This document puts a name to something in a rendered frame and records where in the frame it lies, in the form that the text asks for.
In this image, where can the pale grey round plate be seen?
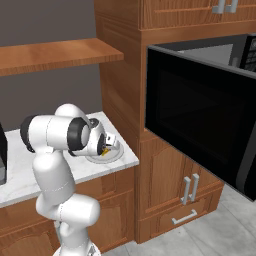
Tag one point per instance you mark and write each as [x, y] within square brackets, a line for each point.
[115, 155]

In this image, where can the yellow cheese wedge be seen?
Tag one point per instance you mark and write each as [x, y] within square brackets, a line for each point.
[105, 152]

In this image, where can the wooden drawer front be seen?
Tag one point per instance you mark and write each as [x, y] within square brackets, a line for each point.
[113, 181]
[186, 216]

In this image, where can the wooden wall shelf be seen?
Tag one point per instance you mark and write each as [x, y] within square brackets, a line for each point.
[50, 55]

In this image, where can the black countertop appliance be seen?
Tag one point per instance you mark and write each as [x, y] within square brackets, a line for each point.
[2, 156]

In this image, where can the black microwave door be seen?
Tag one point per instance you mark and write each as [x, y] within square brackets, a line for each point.
[196, 123]

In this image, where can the tall wooden cabinet housing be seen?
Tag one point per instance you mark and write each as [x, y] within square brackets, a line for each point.
[120, 83]

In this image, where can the wooden cupboard door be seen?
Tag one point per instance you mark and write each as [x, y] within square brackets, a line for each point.
[176, 11]
[23, 243]
[208, 185]
[248, 8]
[163, 176]
[115, 221]

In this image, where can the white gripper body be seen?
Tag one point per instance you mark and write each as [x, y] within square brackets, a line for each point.
[114, 142]

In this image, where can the black microwave oven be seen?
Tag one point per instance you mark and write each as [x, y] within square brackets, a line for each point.
[246, 53]

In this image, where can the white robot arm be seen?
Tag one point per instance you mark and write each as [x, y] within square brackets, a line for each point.
[53, 173]

